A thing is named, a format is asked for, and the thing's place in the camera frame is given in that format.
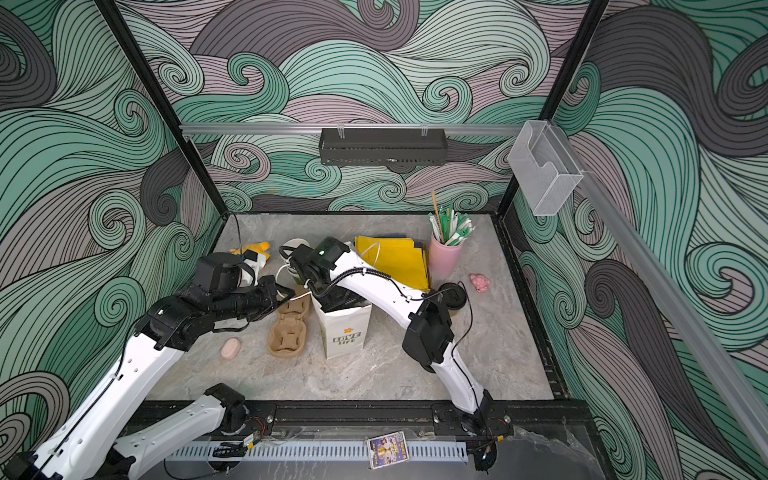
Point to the yellow napkin stack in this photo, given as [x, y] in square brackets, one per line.
[399, 258]

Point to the stack of pulp cup carriers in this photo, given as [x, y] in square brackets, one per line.
[288, 335]

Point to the pink straw holder cup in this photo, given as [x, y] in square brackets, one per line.
[442, 259]

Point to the white paper takeout bag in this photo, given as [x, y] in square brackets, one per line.
[343, 315]

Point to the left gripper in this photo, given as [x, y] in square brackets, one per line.
[269, 288]

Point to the wrapped straws bundle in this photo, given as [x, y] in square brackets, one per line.
[449, 227]

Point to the small pink toy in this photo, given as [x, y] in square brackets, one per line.
[480, 282]

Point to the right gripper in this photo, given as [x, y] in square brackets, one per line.
[327, 304]

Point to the pink oval soap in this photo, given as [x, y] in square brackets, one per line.
[231, 349]

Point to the small picture card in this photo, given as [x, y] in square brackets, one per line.
[387, 449]

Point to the clear acrylic wall holder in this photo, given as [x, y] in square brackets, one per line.
[544, 163]

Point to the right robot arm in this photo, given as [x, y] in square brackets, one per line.
[429, 340]

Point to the black wall shelf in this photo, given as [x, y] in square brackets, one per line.
[347, 146]

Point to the white slotted cable duct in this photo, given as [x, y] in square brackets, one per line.
[334, 451]

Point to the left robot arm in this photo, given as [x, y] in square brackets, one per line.
[89, 445]

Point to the yellow bear plush toy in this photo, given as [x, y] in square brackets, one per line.
[259, 248]

